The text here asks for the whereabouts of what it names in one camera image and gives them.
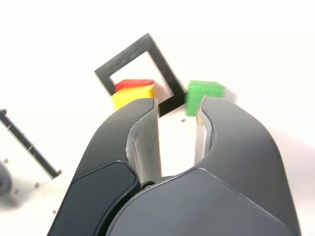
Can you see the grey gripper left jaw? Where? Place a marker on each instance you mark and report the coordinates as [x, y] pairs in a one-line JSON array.
[[98, 152]]

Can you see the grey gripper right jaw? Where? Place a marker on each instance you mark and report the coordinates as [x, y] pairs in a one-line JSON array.
[[246, 172]]

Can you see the yellow cube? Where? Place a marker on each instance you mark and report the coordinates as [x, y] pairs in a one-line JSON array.
[[128, 97]]

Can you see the red cube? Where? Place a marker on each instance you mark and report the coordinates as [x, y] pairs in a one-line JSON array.
[[128, 84]]

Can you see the green cube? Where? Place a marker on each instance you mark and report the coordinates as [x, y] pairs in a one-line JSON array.
[[197, 93]]

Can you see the black tape square outline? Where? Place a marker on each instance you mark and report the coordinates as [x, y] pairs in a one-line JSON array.
[[162, 61]]

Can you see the black tape strip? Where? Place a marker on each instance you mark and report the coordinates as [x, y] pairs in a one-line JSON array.
[[27, 145]]

